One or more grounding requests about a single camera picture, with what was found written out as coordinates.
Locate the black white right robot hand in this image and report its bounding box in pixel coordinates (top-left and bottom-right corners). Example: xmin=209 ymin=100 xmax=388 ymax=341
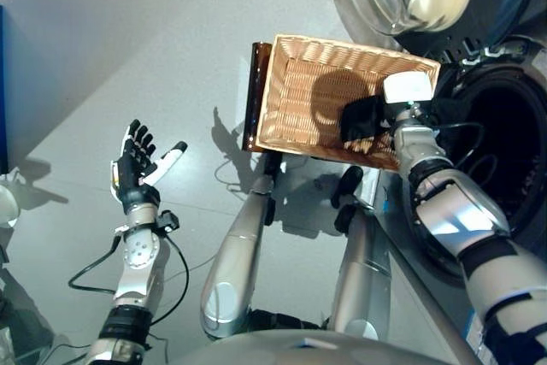
xmin=378 ymin=73 xmax=437 ymax=127

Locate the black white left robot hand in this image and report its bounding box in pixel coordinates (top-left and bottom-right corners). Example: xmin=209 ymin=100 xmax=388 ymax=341
xmin=109 ymin=119 xmax=189 ymax=215

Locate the black cloth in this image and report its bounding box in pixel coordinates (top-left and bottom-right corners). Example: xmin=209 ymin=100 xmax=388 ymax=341
xmin=339 ymin=97 xmax=388 ymax=146

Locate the grey front-load washing machine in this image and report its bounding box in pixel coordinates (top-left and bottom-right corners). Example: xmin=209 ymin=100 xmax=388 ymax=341
xmin=375 ymin=18 xmax=547 ymax=365

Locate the woven wicker basket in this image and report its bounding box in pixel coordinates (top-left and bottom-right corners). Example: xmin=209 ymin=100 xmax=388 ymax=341
xmin=255 ymin=33 xmax=441 ymax=172

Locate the white rounded object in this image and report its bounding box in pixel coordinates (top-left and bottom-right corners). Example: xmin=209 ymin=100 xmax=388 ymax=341
xmin=0 ymin=180 xmax=21 ymax=229

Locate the silver left robot leg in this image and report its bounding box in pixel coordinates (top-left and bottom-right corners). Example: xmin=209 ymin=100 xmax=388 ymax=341
xmin=199 ymin=153 xmax=285 ymax=339

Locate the silver robot leg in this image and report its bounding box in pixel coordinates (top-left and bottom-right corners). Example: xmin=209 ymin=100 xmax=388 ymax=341
xmin=328 ymin=166 xmax=392 ymax=340
xmin=199 ymin=153 xmax=285 ymax=339

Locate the grey cabinet with dark edge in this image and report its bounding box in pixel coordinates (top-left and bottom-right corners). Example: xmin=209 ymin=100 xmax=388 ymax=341
xmin=0 ymin=4 xmax=9 ymax=174

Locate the silver right robot leg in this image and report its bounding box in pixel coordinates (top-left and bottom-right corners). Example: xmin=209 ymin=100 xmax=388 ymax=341
xmin=328 ymin=166 xmax=392 ymax=340

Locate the grey robot torso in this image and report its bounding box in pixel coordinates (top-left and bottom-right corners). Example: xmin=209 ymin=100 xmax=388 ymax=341
xmin=170 ymin=328 xmax=471 ymax=365

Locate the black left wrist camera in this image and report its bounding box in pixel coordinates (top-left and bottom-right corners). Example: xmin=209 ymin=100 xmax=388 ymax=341
xmin=156 ymin=209 xmax=180 ymax=233

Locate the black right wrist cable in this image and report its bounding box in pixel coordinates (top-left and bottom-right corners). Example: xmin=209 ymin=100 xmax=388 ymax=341
xmin=435 ymin=121 xmax=484 ymax=169

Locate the thin floor cable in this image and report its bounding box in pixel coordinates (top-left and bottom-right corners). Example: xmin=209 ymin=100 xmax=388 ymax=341
xmin=213 ymin=155 xmax=253 ymax=195

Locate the thin black camera cable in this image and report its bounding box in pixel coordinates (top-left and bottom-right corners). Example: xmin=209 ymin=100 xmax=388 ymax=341
xmin=149 ymin=232 xmax=191 ymax=327

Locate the thick black wrist cable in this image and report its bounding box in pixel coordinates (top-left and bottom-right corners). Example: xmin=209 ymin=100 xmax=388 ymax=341
xmin=68 ymin=234 xmax=125 ymax=296

